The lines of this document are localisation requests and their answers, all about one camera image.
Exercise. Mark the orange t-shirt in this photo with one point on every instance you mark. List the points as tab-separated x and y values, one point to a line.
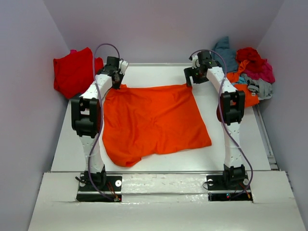
239	82
139	122

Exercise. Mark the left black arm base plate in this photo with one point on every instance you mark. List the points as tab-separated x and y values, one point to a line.
109	193

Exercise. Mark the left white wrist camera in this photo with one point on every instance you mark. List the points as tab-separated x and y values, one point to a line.
123	65

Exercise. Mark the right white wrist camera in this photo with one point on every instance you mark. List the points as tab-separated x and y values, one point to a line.
195	61

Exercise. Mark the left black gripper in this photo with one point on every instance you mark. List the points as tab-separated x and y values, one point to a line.
117	86

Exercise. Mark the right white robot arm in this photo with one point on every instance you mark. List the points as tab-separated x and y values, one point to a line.
230	112

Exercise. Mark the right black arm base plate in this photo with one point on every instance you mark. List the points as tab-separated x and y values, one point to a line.
218	192

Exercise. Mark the red crumpled t-shirt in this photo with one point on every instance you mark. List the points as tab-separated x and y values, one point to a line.
250	54

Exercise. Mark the teal blue crumpled t-shirt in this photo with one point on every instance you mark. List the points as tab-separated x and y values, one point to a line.
225	55

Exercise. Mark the folded red t-shirt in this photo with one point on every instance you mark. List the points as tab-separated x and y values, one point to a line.
73	74

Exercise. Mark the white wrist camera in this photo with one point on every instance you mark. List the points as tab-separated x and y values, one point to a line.
123	65
195	61

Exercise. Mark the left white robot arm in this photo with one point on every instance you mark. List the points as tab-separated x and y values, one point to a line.
86	119

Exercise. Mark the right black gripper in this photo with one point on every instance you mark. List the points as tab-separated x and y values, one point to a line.
188	72

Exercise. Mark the grey crumpled t-shirt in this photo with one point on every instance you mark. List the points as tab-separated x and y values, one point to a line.
259	87

